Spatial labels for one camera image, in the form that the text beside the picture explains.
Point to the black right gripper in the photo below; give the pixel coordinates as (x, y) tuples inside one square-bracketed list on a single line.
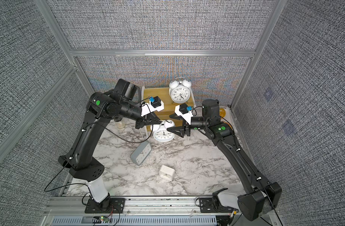
[(182, 132)]

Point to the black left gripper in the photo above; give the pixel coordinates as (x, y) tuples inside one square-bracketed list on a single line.
[(143, 122)]

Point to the white twin-bell alarm clock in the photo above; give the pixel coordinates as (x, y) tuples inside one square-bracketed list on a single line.
[(180, 90)]

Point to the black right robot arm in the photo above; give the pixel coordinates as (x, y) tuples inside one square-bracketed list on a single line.
[(261, 196)]

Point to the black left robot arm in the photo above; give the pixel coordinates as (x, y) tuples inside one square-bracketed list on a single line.
[(100, 110)]

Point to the yellow wooden two-tier shelf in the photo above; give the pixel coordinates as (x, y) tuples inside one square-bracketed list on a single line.
[(170, 105)]

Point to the glass jar black lid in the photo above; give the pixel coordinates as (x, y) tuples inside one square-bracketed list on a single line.
[(119, 122)]

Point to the grey rectangular digital clock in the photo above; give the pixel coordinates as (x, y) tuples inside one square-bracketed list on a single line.
[(141, 153)]

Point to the white cube digital clock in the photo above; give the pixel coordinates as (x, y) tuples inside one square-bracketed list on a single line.
[(167, 173)]

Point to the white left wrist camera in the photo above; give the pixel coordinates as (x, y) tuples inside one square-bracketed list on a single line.
[(154, 104)]

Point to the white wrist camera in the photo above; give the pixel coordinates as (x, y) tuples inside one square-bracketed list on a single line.
[(185, 112), (154, 104)]

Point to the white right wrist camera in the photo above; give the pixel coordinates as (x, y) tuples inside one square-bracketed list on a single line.
[(185, 112)]

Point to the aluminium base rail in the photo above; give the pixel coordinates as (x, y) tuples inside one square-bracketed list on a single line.
[(148, 211)]

